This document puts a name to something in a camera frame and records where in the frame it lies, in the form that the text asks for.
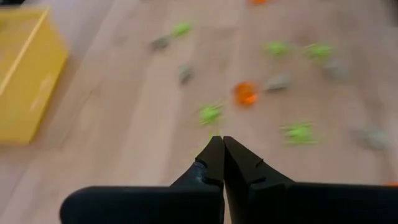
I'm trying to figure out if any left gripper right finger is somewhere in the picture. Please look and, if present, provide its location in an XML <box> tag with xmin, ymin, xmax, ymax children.
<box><xmin>224</xmin><ymin>136</ymin><xmax>295</xmax><ymax>224</ymax></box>

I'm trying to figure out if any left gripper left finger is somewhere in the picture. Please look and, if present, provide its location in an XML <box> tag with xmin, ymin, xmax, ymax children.
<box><xmin>170</xmin><ymin>135</ymin><xmax>226</xmax><ymax>189</ymax></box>

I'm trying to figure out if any green plastic spider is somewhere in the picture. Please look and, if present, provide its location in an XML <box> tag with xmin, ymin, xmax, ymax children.
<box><xmin>197</xmin><ymin>104</ymin><xmax>224</xmax><ymax>126</ymax></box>
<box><xmin>263</xmin><ymin>40</ymin><xmax>292</xmax><ymax>58</ymax></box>
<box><xmin>304</xmin><ymin>42</ymin><xmax>335</xmax><ymax>63</ymax></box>
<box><xmin>170</xmin><ymin>21</ymin><xmax>193</xmax><ymax>37</ymax></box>
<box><xmin>279</xmin><ymin>121</ymin><xmax>318</xmax><ymax>146</ymax></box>

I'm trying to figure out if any yellow plastic basket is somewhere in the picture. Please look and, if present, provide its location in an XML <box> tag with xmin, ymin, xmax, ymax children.
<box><xmin>0</xmin><ymin>7</ymin><xmax>69</xmax><ymax>146</ymax></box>

